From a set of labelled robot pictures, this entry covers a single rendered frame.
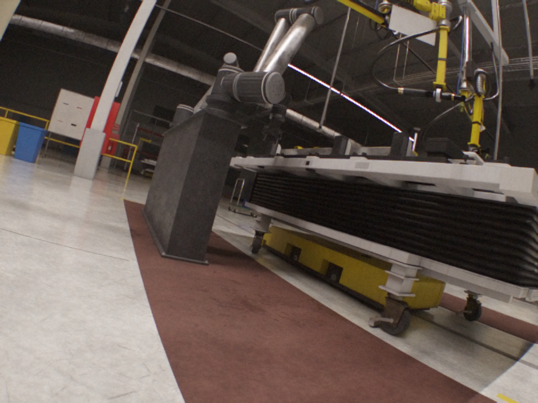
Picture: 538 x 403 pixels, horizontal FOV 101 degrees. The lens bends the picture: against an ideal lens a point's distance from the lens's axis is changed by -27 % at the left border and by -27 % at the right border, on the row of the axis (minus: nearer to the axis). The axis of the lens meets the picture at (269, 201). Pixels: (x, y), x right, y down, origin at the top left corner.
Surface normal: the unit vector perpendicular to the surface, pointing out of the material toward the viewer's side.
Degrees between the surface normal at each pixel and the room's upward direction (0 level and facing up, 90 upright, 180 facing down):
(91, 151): 90
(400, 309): 90
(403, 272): 90
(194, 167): 90
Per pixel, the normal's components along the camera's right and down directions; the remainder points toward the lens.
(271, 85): 0.76, 0.24
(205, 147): 0.46, 0.12
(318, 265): -0.84, -0.24
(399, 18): -0.08, -0.03
